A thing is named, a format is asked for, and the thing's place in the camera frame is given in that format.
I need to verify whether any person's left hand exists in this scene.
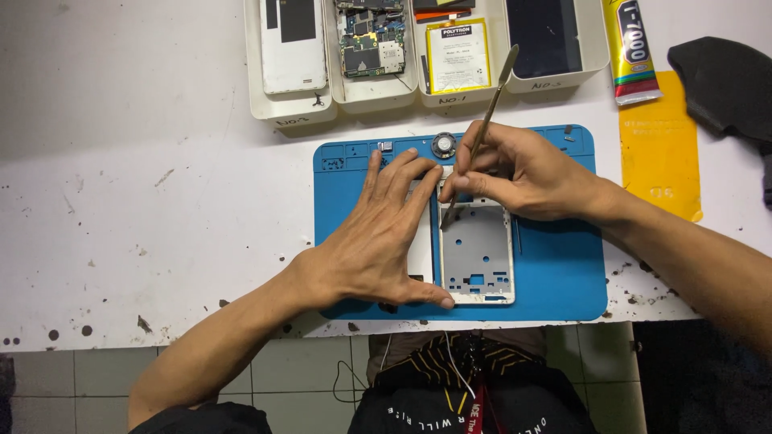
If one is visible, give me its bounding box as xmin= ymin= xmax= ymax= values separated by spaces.
xmin=294 ymin=147 xmax=457 ymax=311

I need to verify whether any person's right hand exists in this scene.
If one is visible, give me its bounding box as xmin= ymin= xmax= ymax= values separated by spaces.
xmin=438 ymin=121 xmax=610 ymax=227

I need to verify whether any metal spudger tool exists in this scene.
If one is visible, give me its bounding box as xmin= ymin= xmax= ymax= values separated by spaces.
xmin=440 ymin=43 xmax=521 ymax=231

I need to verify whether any white phone frame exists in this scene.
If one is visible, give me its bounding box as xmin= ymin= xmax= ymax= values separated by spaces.
xmin=437 ymin=166 xmax=517 ymax=306

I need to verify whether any white phone panel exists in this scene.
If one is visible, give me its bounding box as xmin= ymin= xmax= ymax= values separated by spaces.
xmin=406 ymin=180 xmax=436 ymax=285

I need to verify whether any blue silicone repair mat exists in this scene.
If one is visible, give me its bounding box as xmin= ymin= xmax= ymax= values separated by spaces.
xmin=312 ymin=123 xmax=609 ymax=322

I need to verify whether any round black speaker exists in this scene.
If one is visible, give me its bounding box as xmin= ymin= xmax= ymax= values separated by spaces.
xmin=431 ymin=131 xmax=458 ymax=160

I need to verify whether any white plastic tray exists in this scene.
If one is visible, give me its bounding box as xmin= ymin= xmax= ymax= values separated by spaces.
xmin=243 ymin=0 xmax=339 ymax=129
xmin=322 ymin=0 xmax=421 ymax=115
xmin=497 ymin=0 xmax=611 ymax=95
xmin=410 ymin=0 xmax=515 ymax=109

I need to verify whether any yellow plastic sheet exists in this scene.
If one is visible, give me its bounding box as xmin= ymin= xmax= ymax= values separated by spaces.
xmin=618 ymin=70 xmax=704 ymax=224

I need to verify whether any dark phone screen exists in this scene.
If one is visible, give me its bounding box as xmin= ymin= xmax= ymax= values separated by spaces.
xmin=505 ymin=0 xmax=585 ymax=81

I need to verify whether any yellow white phone battery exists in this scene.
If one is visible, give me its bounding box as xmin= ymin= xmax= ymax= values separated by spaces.
xmin=425 ymin=17 xmax=493 ymax=96

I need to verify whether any yellow glue tube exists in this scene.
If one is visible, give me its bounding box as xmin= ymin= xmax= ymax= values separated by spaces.
xmin=601 ymin=0 xmax=665 ymax=107

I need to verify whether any person's black shirt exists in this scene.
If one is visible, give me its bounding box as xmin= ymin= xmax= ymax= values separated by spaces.
xmin=347 ymin=328 xmax=599 ymax=434

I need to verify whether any orange flat part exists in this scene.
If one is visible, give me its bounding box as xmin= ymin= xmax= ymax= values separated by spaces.
xmin=414 ymin=6 xmax=473 ymax=25

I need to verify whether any white phone back cover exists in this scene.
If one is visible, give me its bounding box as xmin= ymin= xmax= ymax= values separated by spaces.
xmin=259 ymin=0 xmax=328 ymax=95

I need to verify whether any black cloth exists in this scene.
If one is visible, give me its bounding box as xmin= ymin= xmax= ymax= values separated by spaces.
xmin=667 ymin=36 xmax=772 ymax=210

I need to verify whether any green phone circuit board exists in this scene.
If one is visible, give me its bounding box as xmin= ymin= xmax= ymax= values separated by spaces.
xmin=335 ymin=0 xmax=407 ymax=80

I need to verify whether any person's black trouser leg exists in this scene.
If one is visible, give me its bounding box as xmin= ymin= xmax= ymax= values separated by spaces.
xmin=128 ymin=401 xmax=273 ymax=434

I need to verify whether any thin black cable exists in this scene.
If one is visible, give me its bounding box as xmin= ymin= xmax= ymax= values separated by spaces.
xmin=332 ymin=360 xmax=370 ymax=405

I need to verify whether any white cable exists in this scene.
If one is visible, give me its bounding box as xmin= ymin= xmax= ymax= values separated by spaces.
xmin=443 ymin=330 xmax=477 ymax=400

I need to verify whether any red lanyard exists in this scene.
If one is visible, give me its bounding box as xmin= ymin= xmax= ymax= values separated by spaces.
xmin=466 ymin=386 xmax=487 ymax=434

